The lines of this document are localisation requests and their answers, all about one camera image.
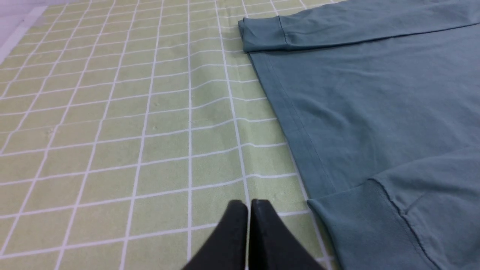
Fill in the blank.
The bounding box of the green checkered tablecloth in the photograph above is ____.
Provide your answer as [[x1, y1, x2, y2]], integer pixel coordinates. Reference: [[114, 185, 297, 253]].
[[0, 0, 340, 270]]

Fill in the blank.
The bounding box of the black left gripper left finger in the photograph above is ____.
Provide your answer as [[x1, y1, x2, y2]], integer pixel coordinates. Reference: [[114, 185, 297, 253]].
[[183, 200, 248, 270]]

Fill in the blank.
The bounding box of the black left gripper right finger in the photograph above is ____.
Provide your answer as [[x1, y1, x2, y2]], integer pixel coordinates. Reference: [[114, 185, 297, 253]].
[[248, 199, 324, 270]]

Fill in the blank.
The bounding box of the green long sleeve shirt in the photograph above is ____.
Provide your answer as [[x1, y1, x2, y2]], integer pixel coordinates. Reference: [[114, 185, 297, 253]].
[[238, 0, 480, 270]]

